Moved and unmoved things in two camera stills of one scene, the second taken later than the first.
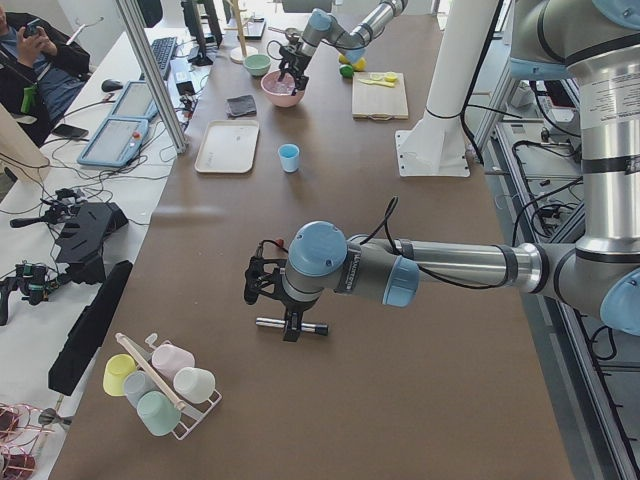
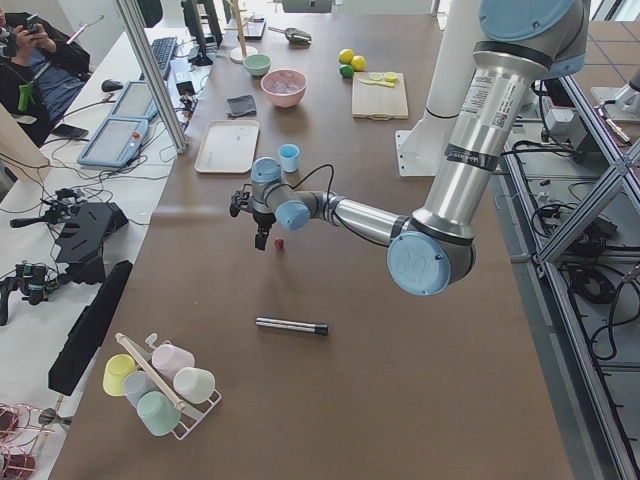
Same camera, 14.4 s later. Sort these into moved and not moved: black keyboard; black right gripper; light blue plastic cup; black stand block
Moved: black right gripper
Not moved: black stand block; black keyboard; light blue plastic cup
